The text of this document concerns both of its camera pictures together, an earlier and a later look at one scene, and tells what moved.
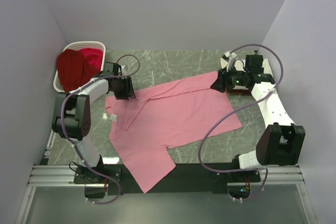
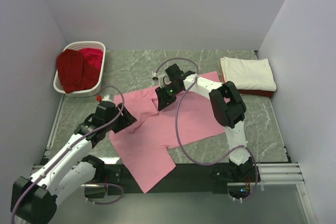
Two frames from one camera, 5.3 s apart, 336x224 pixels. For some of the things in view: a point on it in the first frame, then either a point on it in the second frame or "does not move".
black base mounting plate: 182,179 does not move
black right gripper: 223,80 -> 163,98
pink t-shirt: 143,128 does not move
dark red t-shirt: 73,69 does not move
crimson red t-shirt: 94,57 does not move
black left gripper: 125,92 -> 124,118
